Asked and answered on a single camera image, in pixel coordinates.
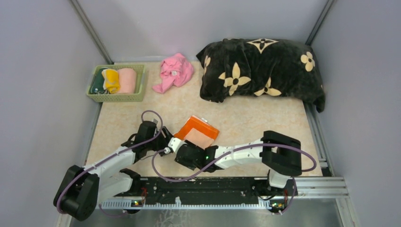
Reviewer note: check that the green plastic basket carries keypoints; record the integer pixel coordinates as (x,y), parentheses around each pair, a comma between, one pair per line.
(137,96)

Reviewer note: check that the grey yellow duck towel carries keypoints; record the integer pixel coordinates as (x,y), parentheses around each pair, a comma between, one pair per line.
(111,81)

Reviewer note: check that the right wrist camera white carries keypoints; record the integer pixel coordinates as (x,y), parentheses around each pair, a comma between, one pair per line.
(173,145)

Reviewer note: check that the orange peach towel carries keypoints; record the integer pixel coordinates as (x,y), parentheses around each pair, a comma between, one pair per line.
(198,131)

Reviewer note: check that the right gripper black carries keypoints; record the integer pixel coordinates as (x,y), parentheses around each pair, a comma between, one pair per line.
(190,166)

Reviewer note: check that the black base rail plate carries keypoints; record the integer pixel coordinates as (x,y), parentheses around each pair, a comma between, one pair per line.
(209,191)

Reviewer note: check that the rolled peach towel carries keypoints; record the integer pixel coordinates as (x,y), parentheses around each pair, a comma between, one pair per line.
(127,80)

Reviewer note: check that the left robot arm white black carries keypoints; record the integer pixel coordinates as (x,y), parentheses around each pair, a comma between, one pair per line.
(83,189)

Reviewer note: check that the pink towel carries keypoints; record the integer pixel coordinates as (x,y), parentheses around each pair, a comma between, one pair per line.
(175,71)

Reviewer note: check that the rolled dark green towel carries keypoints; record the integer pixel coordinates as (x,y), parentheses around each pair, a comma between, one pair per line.
(97,87)

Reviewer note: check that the black floral pillow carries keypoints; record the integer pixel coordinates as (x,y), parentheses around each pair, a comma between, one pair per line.
(257,67)

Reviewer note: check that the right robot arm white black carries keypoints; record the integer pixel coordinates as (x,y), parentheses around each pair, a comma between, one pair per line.
(277,151)

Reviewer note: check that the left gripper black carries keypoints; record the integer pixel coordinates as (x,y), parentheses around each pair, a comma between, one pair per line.
(165,140)

